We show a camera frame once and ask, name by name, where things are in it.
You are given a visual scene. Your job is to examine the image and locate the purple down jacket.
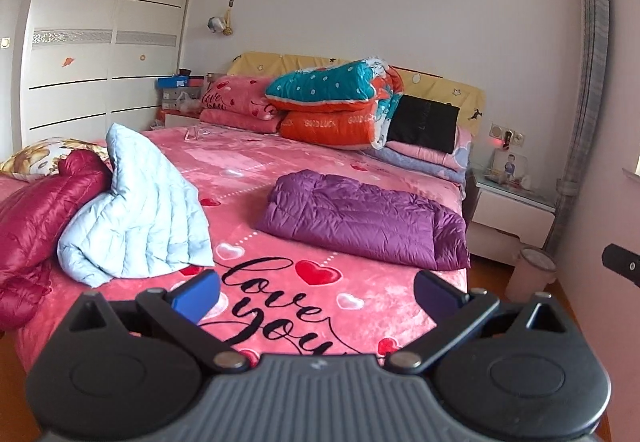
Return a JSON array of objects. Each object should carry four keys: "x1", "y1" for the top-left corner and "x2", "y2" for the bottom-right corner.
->
[{"x1": 254, "y1": 169, "x2": 472, "y2": 271}]

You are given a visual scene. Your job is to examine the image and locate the clear plastic bag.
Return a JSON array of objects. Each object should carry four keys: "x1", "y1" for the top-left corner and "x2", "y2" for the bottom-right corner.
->
[{"x1": 172, "y1": 92, "x2": 202, "y2": 117}]

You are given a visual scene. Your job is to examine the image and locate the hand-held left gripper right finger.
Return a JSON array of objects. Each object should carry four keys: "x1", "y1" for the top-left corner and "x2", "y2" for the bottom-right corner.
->
[{"x1": 385, "y1": 269, "x2": 573, "y2": 375}]

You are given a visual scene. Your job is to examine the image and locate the blue shoe box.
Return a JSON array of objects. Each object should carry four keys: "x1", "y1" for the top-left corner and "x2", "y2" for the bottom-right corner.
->
[{"x1": 157, "y1": 76, "x2": 206, "y2": 90}]

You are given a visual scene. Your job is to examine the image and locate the folded pastel blankets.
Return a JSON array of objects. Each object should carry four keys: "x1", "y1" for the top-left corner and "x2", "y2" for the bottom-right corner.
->
[{"x1": 367, "y1": 127, "x2": 473, "y2": 185}]

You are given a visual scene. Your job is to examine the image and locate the wall socket with charger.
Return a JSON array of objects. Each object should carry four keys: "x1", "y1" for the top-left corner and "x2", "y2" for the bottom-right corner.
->
[{"x1": 489, "y1": 123, "x2": 526, "y2": 150}]

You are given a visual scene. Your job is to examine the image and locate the light blue down jacket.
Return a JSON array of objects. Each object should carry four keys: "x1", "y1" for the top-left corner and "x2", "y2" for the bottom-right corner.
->
[{"x1": 56, "y1": 123, "x2": 216, "y2": 287}]

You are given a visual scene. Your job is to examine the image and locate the grey shoe box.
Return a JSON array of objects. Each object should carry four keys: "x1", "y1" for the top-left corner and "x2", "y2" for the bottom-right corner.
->
[{"x1": 160, "y1": 89, "x2": 205, "y2": 113}]

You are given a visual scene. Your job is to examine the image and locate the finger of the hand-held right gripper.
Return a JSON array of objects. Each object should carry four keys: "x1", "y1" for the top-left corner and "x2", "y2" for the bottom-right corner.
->
[{"x1": 602, "y1": 244, "x2": 640, "y2": 289}]

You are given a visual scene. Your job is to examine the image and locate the wall ornament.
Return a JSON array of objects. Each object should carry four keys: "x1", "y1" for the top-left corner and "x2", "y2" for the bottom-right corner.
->
[{"x1": 206, "y1": 0, "x2": 236, "y2": 37}]

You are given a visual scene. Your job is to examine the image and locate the pale pink trash bin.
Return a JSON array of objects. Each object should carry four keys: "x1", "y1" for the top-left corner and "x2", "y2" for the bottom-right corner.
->
[{"x1": 504, "y1": 247, "x2": 558, "y2": 305}]

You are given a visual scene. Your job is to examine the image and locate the white wardrobe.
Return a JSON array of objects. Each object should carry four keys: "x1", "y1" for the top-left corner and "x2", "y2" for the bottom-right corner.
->
[{"x1": 20, "y1": 0, "x2": 203, "y2": 147}]

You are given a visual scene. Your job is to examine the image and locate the teal and orange quilt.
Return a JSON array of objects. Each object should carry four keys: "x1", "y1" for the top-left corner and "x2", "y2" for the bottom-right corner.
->
[{"x1": 264, "y1": 56, "x2": 405, "y2": 151}]

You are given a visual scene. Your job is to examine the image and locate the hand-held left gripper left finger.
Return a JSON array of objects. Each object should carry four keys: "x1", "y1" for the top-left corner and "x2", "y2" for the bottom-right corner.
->
[{"x1": 64, "y1": 269, "x2": 251, "y2": 374}]

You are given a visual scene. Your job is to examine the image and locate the bear print cushion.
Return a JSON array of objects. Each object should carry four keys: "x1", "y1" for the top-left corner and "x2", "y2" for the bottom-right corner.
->
[{"x1": 0, "y1": 138, "x2": 111, "y2": 183}]

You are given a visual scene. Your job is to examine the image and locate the pink folded love print blanket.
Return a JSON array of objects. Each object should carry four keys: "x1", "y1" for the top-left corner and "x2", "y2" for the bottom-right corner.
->
[{"x1": 199, "y1": 75, "x2": 288, "y2": 135}]

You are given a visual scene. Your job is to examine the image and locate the grey checked curtain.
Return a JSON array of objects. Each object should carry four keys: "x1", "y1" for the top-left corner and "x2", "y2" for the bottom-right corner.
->
[{"x1": 545, "y1": 0, "x2": 611, "y2": 255}]

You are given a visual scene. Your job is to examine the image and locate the crimson down jacket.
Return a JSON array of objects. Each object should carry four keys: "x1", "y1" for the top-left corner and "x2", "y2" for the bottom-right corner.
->
[{"x1": 0, "y1": 149, "x2": 113, "y2": 330}]

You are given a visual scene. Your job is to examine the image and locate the yellow covered headboard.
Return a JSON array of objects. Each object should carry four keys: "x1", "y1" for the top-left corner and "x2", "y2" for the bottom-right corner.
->
[{"x1": 226, "y1": 52, "x2": 487, "y2": 137}]

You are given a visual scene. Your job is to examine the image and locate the white nightstand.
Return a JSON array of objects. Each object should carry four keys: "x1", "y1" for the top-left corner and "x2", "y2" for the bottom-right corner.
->
[{"x1": 470, "y1": 169, "x2": 558, "y2": 267}]

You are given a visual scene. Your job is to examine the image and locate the photo frame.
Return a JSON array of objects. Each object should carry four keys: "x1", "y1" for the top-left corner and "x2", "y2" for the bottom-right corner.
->
[{"x1": 492, "y1": 149, "x2": 528, "y2": 183}]

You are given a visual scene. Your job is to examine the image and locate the pink heart print blanket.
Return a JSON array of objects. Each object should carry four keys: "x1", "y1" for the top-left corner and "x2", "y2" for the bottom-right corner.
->
[{"x1": 0, "y1": 124, "x2": 471, "y2": 370}]

